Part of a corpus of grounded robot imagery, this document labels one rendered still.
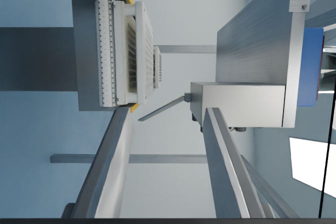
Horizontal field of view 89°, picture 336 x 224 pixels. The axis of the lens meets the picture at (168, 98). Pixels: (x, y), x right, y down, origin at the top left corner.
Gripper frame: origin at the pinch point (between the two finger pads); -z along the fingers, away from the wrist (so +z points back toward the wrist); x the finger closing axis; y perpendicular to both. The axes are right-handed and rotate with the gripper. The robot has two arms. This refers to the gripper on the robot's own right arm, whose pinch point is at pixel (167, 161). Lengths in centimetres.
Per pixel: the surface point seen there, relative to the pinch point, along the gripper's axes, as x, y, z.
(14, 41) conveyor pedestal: 48, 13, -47
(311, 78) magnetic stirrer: -36, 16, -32
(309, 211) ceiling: -185, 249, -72
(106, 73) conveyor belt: 15.0, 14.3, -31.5
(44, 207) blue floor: 105, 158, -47
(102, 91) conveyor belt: 16.2, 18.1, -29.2
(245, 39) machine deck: -28, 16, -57
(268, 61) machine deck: -28, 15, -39
